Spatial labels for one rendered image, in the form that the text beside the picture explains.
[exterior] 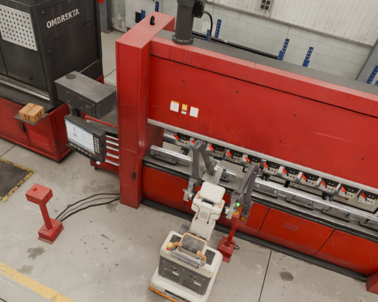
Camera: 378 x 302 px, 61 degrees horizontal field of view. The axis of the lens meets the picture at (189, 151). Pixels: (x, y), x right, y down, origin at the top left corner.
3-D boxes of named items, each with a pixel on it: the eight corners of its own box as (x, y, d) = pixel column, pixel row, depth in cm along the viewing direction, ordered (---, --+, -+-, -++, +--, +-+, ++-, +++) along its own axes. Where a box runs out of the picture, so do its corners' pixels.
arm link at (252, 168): (249, 159, 319) (258, 162, 313) (252, 166, 329) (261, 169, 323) (228, 198, 303) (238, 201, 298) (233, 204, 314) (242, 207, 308)
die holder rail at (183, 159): (149, 153, 385) (150, 147, 379) (152, 150, 390) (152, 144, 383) (189, 166, 378) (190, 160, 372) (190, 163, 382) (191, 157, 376)
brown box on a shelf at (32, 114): (13, 117, 385) (10, 109, 377) (29, 106, 404) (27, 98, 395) (33, 126, 379) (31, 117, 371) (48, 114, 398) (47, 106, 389)
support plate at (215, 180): (201, 180, 349) (201, 179, 348) (207, 164, 368) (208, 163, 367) (217, 185, 347) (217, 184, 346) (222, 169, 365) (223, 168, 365)
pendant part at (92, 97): (65, 150, 341) (53, 80, 283) (83, 138, 357) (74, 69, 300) (102, 171, 326) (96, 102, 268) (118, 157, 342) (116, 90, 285)
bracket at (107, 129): (78, 138, 351) (78, 133, 346) (90, 125, 369) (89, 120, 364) (111, 148, 345) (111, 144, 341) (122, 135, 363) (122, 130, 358)
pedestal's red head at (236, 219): (226, 220, 354) (230, 211, 342) (231, 210, 365) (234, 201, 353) (243, 228, 350) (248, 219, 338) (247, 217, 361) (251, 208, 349)
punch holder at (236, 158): (226, 159, 351) (230, 148, 340) (228, 154, 357) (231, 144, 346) (240, 163, 349) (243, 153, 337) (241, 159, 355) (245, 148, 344)
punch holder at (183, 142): (175, 143, 359) (176, 132, 348) (177, 138, 366) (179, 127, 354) (188, 147, 357) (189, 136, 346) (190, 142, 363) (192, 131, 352)
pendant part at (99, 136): (68, 144, 327) (63, 116, 303) (76, 138, 336) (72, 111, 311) (102, 163, 314) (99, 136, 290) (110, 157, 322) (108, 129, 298)
